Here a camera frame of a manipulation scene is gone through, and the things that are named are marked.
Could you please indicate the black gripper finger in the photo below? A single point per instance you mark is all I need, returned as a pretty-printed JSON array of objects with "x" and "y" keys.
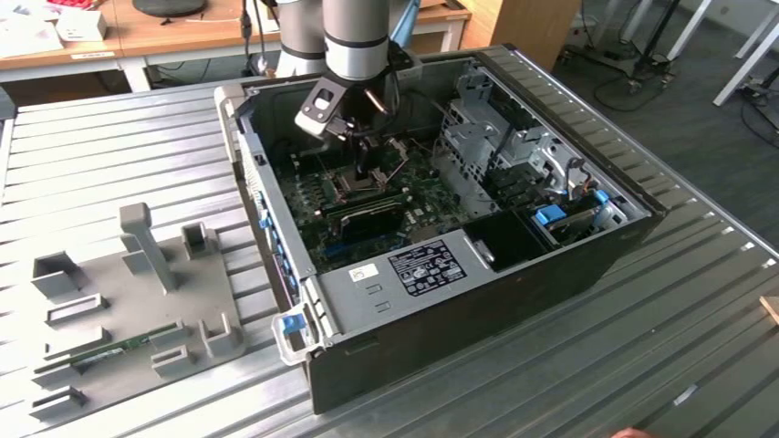
[{"x": 364, "y": 159}]

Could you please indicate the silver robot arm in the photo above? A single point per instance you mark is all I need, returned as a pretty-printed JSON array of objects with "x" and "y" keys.
[{"x": 356, "y": 45}]

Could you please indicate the CPU socket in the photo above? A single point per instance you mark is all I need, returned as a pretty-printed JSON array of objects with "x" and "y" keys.
[{"x": 342, "y": 187}]

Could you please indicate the blue expansion slot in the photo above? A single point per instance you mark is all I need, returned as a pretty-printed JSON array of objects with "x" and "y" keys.
[{"x": 342, "y": 250}]

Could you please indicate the blue slot retainer clip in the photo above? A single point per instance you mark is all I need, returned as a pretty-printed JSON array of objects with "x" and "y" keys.
[{"x": 262, "y": 223}]

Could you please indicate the green RAM stick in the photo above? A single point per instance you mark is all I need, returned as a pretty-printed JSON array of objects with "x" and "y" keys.
[
  {"x": 121, "y": 347},
  {"x": 365, "y": 205}
]

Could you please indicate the green motherboard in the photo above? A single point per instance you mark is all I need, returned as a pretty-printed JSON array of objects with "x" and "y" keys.
[{"x": 425, "y": 201}]

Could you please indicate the black graphics card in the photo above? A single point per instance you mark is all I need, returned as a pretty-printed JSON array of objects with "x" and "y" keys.
[{"x": 371, "y": 226}]

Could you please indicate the black wrist-mounted box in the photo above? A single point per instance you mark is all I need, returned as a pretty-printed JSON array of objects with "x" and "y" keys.
[{"x": 407, "y": 57}]

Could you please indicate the metal drive cage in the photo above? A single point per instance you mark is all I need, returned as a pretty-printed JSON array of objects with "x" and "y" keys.
[{"x": 468, "y": 132}]

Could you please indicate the grey power supply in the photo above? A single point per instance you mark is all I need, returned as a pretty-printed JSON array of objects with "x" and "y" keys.
[{"x": 365, "y": 296}]

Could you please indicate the wooden cabinet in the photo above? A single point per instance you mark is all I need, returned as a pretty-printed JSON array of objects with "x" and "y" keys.
[{"x": 529, "y": 32}]

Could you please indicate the hard disk in blue carrier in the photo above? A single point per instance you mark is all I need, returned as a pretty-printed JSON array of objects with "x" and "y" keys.
[{"x": 551, "y": 215}]

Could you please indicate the wooden desk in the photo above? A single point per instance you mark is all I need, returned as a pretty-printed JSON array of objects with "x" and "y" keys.
[
  {"x": 90, "y": 46},
  {"x": 182, "y": 36}
]

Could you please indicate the blue case latch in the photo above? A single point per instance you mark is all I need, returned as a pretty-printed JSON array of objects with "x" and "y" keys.
[{"x": 292, "y": 325}]

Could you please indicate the blue plastic clip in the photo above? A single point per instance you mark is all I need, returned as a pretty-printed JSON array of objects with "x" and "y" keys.
[{"x": 601, "y": 196}]

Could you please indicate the black round pad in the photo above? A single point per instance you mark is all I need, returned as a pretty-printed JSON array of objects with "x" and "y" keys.
[{"x": 166, "y": 7}]

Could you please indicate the black PC case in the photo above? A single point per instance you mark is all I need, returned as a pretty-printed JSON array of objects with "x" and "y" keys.
[{"x": 487, "y": 328}]

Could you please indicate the black wheeled stand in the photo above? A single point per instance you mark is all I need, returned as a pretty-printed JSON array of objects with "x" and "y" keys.
[{"x": 652, "y": 43}]

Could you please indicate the grey parts rack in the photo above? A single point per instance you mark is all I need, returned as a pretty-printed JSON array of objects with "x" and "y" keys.
[{"x": 140, "y": 310}]

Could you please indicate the white cardboard box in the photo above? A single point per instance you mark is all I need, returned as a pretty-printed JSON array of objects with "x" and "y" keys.
[{"x": 81, "y": 25}]

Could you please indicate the red box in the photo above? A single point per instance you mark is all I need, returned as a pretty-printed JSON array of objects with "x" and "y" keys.
[{"x": 73, "y": 3}]

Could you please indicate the white paper sheets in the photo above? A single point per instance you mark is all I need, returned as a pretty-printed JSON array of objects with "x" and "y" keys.
[{"x": 24, "y": 32}]

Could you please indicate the wooden block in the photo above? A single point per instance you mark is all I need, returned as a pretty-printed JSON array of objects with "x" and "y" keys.
[{"x": 771, "y": 310}]

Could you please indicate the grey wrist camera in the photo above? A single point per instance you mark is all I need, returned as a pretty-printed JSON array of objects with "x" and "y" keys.
[{"x": 318, "y": 105}]

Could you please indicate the white table frame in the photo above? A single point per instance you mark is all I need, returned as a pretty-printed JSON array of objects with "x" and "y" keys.
[
  {"x": 688, "y": 27},
  {"x": 747, "y": 73}
]

